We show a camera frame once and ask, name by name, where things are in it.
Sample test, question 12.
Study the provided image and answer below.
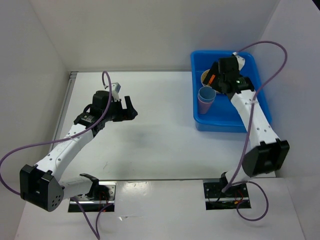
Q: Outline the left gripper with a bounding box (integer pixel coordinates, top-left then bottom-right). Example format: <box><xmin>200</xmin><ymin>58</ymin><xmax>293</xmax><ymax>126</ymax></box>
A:
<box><xmin>103</xmin><ymin>95</ymin><xmax>138</xmax><ymax>122</ymax></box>

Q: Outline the green-rimmed bamboo woven plate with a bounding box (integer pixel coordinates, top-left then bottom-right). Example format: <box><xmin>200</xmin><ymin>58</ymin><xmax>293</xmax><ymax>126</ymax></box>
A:
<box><xmin>200</xmin><ymin>69</ymin><xmax>210</xmax><ymax>87</ymax></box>

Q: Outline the blue plastic cup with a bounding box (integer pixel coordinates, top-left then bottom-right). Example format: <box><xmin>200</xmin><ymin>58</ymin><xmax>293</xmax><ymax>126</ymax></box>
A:
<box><xmin>197</xmin><ymin>86</ymin><xmax>217</xmax><ymax>103</ymax></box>

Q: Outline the pink plastic cup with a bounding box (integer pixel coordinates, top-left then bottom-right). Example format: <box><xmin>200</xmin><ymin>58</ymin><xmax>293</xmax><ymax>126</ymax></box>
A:
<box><xmin>197</xmin><ymin>94</ymin><xmax>215</xmax><ymax>115</ymax></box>

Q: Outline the orange round plate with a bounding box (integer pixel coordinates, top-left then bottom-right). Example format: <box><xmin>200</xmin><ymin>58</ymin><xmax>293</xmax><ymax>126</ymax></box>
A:
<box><xmin>207</xmin><ymin>74</ymin><xmax>216</xmax><ymax>86</ymax></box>

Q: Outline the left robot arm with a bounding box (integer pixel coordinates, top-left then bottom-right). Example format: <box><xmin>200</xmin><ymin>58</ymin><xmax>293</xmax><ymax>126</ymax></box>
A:
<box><xmin>19</xmin><ymin>90</ymin><xmax>138</xmax><ymax>212</ymax></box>

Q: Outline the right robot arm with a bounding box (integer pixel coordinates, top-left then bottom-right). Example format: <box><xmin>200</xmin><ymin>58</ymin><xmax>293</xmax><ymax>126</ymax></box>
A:
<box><xmin>204</xmin><ymin>54</ymin><xmax>290</xmax><ymax>197</ymax></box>

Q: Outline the blue plastic bin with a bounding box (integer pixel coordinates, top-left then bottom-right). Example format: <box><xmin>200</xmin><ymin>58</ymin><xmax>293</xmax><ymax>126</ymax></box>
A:
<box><xmin>190</xmin><ymin>50</ymin><xmax>272</xmax><ymax>133</ymax></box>

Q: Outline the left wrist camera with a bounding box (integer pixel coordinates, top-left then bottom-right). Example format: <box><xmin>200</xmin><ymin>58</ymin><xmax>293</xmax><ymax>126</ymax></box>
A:
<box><xmin>110</xmin><ymin>82</ymin><xmax>121</xmax><ymax>102</ymax></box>

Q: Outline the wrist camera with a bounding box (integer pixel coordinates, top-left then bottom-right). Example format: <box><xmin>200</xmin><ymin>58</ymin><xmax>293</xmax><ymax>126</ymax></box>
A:
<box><xmin>232</xmin><ymin>52</ymin><xmax>246</xmax><ymax>71</ymax></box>
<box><xmin>110</xmin><ymin>82</ymin><xmax>121</xmax><ymax>102</ymax></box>

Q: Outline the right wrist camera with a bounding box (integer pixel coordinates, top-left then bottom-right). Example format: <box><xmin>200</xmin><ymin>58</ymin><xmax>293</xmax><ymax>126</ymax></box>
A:
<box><xmin>232</xmin><ymin>52</ymin><xmax>246</xmax><ymax>71</ymax></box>

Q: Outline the aluminium table edge rail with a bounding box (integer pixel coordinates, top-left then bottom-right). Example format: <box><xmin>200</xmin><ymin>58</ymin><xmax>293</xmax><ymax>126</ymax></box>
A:
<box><xmin>52</xmin><ymin>71</ymin><xmax>78</xmax><ymax>141</ymax></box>

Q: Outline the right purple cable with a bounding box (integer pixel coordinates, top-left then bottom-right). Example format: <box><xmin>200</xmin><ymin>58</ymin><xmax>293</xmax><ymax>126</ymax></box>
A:
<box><xmin>223</xmin><ymin>40</ymin><xmax>288</xmax><ymax>222</ymax></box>

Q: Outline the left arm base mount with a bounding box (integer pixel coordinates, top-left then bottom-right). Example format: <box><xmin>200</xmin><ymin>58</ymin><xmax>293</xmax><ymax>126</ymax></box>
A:
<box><xmin>63</xmin><ymin>180</ymin><xmax>117</xmax><ymax>213</ymax></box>

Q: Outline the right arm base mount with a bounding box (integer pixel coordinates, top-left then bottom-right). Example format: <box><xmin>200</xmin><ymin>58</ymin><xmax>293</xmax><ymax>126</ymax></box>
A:
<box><xmin>203</xmin><ymin>178</ymin><xmax>251</xmax><ymax>210</ymax></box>

